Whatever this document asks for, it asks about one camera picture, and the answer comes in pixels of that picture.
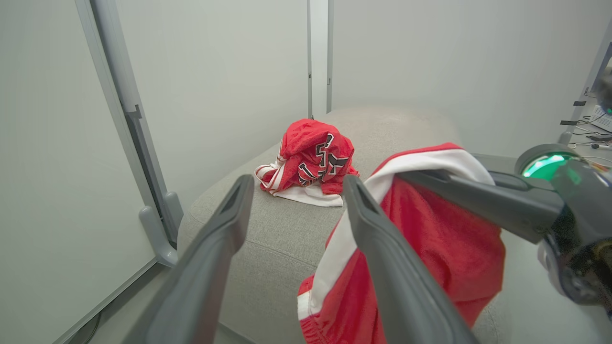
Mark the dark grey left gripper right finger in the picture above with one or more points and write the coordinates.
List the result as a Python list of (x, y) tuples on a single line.
[(401, 286)]

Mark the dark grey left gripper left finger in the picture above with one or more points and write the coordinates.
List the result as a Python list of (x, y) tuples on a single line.
[(201, 277)]

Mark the right gripper green ring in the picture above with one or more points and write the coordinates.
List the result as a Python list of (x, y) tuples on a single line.
[(583, 220)]

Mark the red shorts with white stripe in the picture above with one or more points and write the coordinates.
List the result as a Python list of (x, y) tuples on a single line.
[(444, 248)]

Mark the red jersey with black print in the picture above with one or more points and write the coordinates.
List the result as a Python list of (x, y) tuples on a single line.
[(306, 148)]

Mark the grey upholstered ottoman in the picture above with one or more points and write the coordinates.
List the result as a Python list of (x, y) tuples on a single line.
[(287, 229)]

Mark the white partition panel with caster leg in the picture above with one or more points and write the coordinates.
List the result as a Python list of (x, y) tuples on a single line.
[(48, 143)]

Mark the white partition panel grey post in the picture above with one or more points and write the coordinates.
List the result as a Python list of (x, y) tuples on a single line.
[(215, 71)]

